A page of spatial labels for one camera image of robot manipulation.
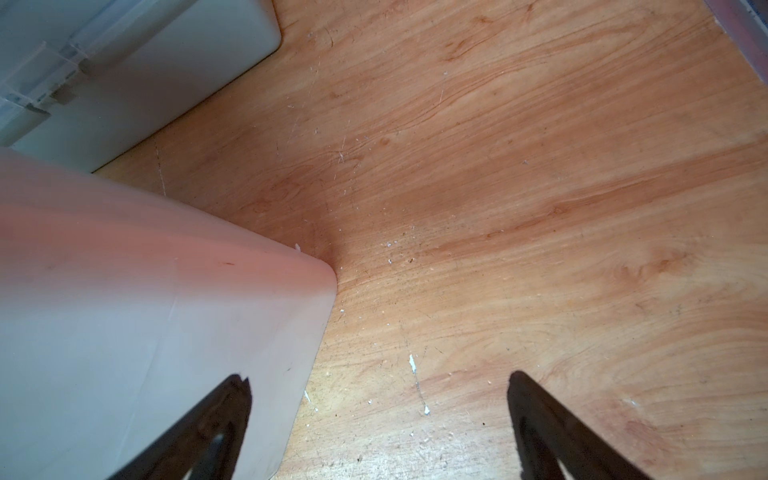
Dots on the grey plastic storage box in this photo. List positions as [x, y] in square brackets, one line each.
[82, 82]

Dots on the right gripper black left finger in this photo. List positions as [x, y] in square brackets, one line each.
[204, 444]

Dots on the white drawer cabinet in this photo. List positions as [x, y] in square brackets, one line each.
[121, 310]

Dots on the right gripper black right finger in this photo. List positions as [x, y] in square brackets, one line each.
[552, 441]

